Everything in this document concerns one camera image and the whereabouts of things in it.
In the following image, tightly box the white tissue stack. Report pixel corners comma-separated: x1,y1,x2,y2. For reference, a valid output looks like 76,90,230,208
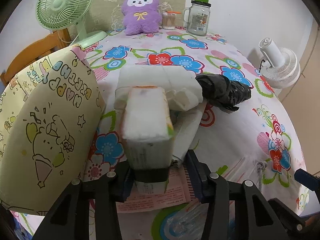
114,65,203,112

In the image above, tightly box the floral tablecloth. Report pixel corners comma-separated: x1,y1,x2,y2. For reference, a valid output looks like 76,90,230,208
88,31,309,214

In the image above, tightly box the white standing fan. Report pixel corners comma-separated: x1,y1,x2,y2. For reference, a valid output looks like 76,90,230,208
259,37,300,89

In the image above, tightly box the pink paper packet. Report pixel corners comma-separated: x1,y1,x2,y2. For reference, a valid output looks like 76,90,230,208
117,166,195,213

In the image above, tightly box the glass jar with green cup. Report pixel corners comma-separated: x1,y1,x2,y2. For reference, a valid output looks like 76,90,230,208
183,0,212,36

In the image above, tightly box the cotton swab jar orange lid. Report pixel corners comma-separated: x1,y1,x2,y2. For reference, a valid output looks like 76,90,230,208
162,11,181,30

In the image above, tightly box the purple plush toy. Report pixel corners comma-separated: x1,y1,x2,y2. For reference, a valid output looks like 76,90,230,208
121,0,162,36

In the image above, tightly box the beige door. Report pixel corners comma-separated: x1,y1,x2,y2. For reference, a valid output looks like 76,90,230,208
278,21,319,176

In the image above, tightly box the black plastic bag bundle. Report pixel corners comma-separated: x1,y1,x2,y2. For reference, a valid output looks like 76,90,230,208
195,74,252,112

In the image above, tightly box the green desk fan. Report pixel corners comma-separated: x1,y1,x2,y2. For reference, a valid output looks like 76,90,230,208
36,0,107,48

